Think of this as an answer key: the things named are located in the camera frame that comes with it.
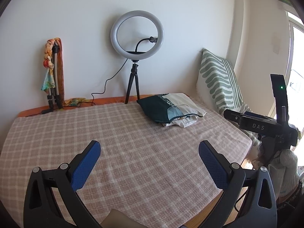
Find white ring light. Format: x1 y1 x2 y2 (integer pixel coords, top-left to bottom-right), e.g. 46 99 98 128
110 10 164 61

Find green striped white pillow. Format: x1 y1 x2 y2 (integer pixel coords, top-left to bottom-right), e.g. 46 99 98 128
196 48 243 114

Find pink plaid bed cover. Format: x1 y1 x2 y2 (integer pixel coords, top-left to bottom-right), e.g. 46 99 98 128
1 102 251 227

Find silver tripod with scarf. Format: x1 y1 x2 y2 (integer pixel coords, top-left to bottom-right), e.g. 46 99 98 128
41 38 64 114

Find cream floral print garment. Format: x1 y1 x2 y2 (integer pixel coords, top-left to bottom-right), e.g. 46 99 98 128
137 93 206 124

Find ring light power cable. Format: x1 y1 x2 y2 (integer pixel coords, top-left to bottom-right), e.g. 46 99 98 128
64 58 129 107

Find folded white clothes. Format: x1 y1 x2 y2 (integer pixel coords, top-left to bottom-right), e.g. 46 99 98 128
162 115 198 128

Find right hand in white glove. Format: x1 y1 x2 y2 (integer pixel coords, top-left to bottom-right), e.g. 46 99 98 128
267 149 299 203

